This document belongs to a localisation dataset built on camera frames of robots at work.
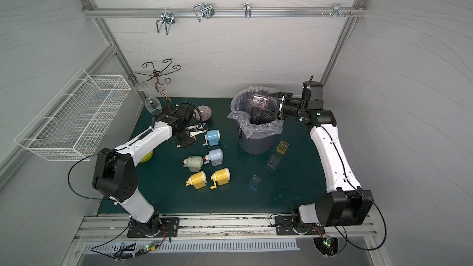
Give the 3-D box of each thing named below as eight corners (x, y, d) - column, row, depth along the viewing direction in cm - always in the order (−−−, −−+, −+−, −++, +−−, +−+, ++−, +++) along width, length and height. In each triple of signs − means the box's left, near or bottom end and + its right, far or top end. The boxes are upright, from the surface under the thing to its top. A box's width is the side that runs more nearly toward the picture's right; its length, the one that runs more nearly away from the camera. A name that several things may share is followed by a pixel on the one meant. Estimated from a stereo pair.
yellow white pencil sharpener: (211, 189, 84) (209, 184, 79) (209, 180, 87) (206, 174, 82) (232, 182, 86) (231, 176, 81) (229, 172, 89) (228, 167, 84)
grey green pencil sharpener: (185, 172, 89) (181, 165, 84) (187, 162, 93) (183, 155, 87) (202, 172, 89) (199, 165, 84) (203, 162, 93) (201, 155, 87)
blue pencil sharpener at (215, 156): (205, 165, 91) (203, 159, 86) (207, 155, 95) (205, 148, 90) (222, 165, 91) (221, 159, 86) (223, 155, 95) (222, 148, 90)
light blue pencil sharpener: (206, 145, 100) (204, 137, 94) (207, 137, 103) (205, 129, 97) (220, 145, 100) (218, 137, 94) (220, 137, 103) (219, 129, 97)
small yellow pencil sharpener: (190, 192, 85) (186, 186, 79) (189, 182, 88) (185, 176, 82) (208, 186, 87) (205, 180, 80) (206, 177, 89) (204, 170, 83)
